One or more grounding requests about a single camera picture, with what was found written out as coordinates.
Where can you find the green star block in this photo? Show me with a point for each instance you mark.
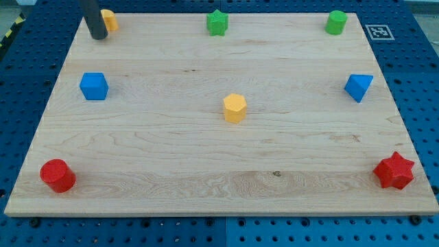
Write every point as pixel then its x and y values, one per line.
pixel 217 23

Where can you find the blue triangle block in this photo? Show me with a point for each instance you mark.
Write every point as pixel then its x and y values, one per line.
pixel 357 86

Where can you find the red star block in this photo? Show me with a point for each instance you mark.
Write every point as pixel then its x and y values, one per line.
pixel 395 171

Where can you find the yellow hexagon block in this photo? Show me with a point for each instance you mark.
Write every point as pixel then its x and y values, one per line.
pixel 235 107

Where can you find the wooden board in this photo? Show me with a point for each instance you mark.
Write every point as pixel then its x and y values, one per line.
pixel 159 145

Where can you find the blue cube block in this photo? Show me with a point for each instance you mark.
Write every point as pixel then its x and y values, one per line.
pixel 94 86

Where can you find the yellow block behind rod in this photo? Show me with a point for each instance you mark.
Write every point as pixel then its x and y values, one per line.
pixel 110 20

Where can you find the green cylinder block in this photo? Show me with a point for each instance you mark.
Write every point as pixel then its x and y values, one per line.
pixel 336 22

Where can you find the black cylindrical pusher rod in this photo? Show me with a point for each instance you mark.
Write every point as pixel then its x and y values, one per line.
pixel 94 20

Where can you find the red cylinder block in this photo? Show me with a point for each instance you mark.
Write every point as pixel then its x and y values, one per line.
pixel 57 175

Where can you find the white fiducial marker tag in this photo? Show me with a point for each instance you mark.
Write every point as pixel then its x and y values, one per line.
pixel 379 32

